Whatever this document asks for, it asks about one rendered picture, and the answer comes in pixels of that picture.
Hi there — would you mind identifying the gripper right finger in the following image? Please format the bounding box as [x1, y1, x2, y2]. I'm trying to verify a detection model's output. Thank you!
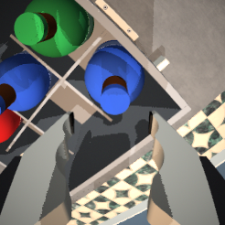
[146, 111, 225, 225]

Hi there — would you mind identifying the blue bottle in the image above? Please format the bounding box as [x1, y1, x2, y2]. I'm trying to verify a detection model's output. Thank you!
[0, 50, 59, 115]
[84, 40, 145, 114]

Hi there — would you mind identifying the grey plastic crate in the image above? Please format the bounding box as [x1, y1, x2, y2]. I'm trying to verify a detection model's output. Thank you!
[0, 0, 191, 196]

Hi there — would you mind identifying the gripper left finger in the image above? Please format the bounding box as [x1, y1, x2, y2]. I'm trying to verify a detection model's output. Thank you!
[0, 112, 74, 225]

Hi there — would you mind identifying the green bottle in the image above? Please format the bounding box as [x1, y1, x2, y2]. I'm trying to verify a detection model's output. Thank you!
[14, 0, 94, 58]

